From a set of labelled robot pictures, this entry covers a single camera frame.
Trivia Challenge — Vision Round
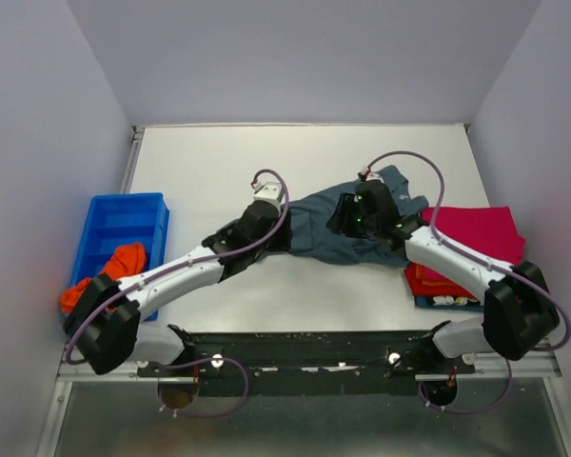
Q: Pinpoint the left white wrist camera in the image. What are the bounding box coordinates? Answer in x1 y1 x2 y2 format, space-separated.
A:
252 182 284 210

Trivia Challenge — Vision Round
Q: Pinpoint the teal grey t-shirt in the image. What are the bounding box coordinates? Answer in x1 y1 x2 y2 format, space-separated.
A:
288 166 429 268

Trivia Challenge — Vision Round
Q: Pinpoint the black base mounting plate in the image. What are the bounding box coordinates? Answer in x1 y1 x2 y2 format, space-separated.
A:
137 330 475 397

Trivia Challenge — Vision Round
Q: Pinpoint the crumpled orange t-shirt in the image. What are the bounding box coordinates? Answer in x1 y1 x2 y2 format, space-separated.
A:
59 242 147 315

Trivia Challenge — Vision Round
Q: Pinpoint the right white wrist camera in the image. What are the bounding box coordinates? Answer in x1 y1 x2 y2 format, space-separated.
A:
358 167 384 184

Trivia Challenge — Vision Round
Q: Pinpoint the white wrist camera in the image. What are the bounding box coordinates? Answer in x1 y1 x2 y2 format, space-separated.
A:
358 167 384 184
252 182 284 210

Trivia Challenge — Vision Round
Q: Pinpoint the folded red t-shirt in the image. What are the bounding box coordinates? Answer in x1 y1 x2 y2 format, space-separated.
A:
404 263 475 299

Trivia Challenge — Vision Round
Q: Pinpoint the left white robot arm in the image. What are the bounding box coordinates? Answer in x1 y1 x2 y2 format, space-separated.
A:
63 201 291 376

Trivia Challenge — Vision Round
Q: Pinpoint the folded navy patterned t-shirt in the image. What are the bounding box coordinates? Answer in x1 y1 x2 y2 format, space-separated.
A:
414 295 483 312

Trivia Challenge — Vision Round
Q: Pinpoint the blue plastic bin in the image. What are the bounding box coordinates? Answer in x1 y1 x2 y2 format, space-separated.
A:
62 191 171 321

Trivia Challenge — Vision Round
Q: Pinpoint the folded magenta t-shirt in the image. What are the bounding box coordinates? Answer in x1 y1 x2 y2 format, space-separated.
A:
436 207 525 265

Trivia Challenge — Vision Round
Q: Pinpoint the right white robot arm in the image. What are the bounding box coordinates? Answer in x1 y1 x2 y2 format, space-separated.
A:
326 180 561 373

